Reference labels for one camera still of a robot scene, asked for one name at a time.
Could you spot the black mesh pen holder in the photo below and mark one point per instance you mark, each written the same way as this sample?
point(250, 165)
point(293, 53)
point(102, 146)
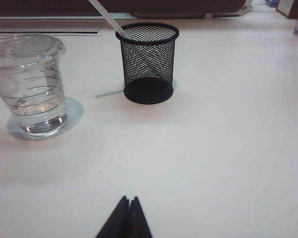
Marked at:
point(149, 94)

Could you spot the brown desk partition panel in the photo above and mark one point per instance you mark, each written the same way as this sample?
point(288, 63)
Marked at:
point(39, 6)

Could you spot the small clear plastic lidded cup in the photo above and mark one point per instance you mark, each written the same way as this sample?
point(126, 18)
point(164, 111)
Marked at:
point(32, 99)

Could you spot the white paper-wrapped straw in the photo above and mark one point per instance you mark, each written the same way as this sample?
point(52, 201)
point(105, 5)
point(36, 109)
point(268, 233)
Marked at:
point(109, 17)

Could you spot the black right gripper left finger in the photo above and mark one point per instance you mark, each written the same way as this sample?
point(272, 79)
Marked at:
point(114, 223)

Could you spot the cardboard box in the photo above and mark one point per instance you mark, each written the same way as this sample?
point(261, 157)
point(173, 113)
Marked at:
point(288, 7)

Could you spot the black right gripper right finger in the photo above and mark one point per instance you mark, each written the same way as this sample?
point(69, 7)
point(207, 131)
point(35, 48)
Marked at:
point(139, 223)

